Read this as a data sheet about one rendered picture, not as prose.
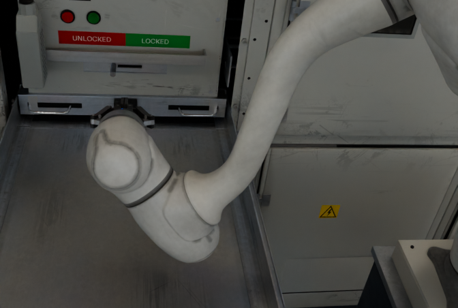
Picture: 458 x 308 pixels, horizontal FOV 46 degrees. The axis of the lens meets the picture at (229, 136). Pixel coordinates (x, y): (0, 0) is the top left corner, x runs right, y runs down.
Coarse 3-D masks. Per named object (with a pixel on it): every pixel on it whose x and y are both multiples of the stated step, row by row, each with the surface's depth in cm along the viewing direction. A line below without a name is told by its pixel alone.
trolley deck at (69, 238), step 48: (48, 144) 136; (192, 144) 142; (48, 192) 122; (96, 192) 123; (0, 240) 109; (48, 240) 110; (96, 240) 112; (144, 240) 113; (0, 288) 100; (48, 288) 101; (96, 288) 102; (144, 288) 103; (192, 288) 104; (240, 288) 106
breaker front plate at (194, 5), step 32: (64, 0) 127; (96, 0) 128; (128, 0) 129; (160, 0) 130; (192, 0) 131; (224, 0) 132; (128, 32) 133; (160, 32) 134; (192, 32) 136; (64, 64) 136; (96, 64) 137; (160, 64) 139
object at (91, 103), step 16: (48, 96) 140; (64, 96) 140; (80, 96) 141; (96, 96) 141; (112, 96) 142; (128, 96) 143; (144, 96) 144; (160, 96) 145; (176, 96) 146; (192, 96) 147; (224, 96) 148; (80, 112) 144; (96, 112) 144; (160, 112) 147; (176, 112) 148; (192, 112) 148; (208, 112) 149; (224, 112) 150
